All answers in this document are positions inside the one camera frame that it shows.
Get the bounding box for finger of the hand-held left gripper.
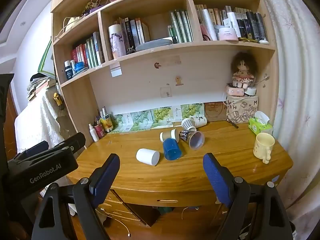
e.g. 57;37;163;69
58;132;87;153

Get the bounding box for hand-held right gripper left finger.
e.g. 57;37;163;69
31;153;121;240

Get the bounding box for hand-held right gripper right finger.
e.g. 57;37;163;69
202;152;293;240

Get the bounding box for plain white cup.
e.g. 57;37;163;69
136;148;160;166

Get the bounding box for patterned dark cup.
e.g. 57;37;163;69
179;129;205;151

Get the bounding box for blue plastic cup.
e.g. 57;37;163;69
163;138;182;161

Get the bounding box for white plant print cup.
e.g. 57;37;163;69
190;116;207;128

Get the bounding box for checkered paper cup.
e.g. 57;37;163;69
181;118;197;132

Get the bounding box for brown sleeved paper cup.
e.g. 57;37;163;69
160;128;180;142

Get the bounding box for wooden desk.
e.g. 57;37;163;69
65;121;294;228

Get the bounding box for white squeeze bottle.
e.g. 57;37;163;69
88;123;100;142

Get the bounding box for red pen holder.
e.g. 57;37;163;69
94;123;106;139

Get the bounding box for yellow label bottle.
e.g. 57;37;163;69
103;114;114;132

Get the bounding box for white lace cloth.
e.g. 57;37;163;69
14;87;66;154

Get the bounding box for grape print card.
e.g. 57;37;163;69
110;113;134;133
180;103;205;119
130;110;153;131
150;106;174;128

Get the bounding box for cream ceramic mug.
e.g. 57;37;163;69
253;132;275;165

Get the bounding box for green tissue box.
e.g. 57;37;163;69
248;111;273;136

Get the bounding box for carved wooden board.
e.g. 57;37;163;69
204;102;227;123

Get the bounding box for stack of books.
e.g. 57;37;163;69
26;73;58;102

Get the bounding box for patterned cardboard box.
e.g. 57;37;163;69
226;95;259;124

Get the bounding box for dark glass bottle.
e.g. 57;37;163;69
64;60;73;79

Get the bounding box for blue jar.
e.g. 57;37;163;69
74;61;88;73

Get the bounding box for white label sticker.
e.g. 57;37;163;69
110;62;122;78

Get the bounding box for pink small device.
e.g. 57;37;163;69
225;84;245;97

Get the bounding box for green framed board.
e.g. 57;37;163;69
37;37;56;79

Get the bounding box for wooden bookshelf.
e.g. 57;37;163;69
50;0;279;153

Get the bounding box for row of red green books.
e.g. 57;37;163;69
70;31;105;69

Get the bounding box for white floral cylinder box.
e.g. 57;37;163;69
108;24;127;60

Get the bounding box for brown haired doll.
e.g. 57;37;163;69
230;51;258;89

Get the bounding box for white floral curtain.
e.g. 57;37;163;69
252;0;320;227

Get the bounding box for grey oval case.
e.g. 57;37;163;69
135;38;174;52

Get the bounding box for row of dark books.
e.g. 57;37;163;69
118;17;151;47

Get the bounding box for dried flower bunch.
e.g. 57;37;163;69
81;0;108;18

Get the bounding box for pink cream jar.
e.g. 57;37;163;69
217;27;239;41

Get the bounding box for white tube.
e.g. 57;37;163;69
201;9;217;41

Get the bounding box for row of black bottles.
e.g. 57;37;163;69
236;11;268;42

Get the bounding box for row of beige books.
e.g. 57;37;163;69
194;4;249;26

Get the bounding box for white cable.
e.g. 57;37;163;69
96;206;132;237

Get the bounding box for beige drawstring bag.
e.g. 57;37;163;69
53;16;83;40

